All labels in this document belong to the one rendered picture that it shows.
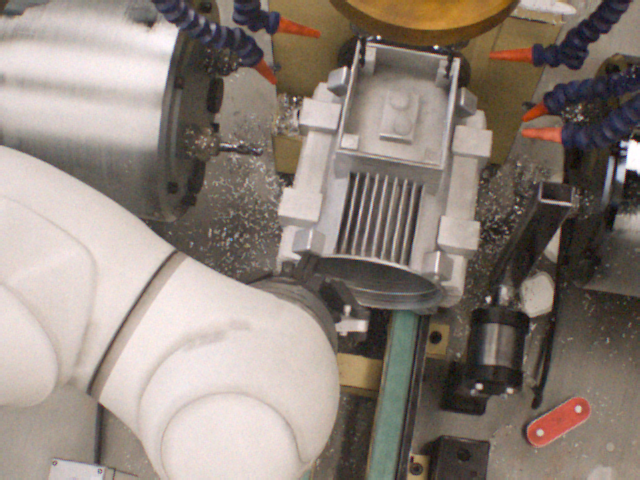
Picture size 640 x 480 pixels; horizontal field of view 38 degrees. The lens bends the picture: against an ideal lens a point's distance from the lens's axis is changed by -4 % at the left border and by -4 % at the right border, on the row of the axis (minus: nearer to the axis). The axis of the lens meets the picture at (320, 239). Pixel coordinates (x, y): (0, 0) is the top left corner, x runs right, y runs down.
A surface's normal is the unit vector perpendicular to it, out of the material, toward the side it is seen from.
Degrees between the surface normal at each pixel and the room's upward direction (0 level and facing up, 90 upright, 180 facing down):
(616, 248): 62
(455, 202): 0
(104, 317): 19
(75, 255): 27
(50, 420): 0
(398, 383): 0
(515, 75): 90
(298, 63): 90
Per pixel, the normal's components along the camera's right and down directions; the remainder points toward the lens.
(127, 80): -0.05, -0.05
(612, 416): 0.00, -0.33
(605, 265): -0.16, 0.80
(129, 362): -0.19, 0.16
